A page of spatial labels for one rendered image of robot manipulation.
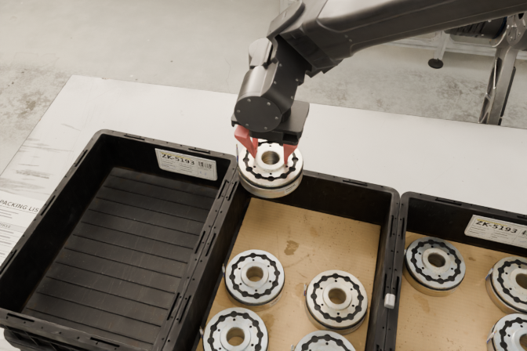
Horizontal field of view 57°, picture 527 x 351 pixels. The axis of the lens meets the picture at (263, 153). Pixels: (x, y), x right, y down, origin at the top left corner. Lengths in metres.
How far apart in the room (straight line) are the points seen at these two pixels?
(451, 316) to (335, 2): 0.58
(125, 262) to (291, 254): 0.30
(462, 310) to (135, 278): 0.57
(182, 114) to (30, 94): 1.48
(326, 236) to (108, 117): 0.73
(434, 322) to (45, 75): 2.36
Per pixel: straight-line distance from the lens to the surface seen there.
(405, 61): 2.80
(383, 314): 0.78
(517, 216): 0.95
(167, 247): 0.95
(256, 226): 0.95
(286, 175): 0.75
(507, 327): 0.91
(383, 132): 1.34
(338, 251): 0.93
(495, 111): 1.60
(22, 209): 1.26
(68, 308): 0.93
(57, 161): 1.33
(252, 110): 0.57
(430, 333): 0.90
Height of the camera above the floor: 1.62
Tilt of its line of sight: 48 degrees down
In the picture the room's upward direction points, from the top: straight up
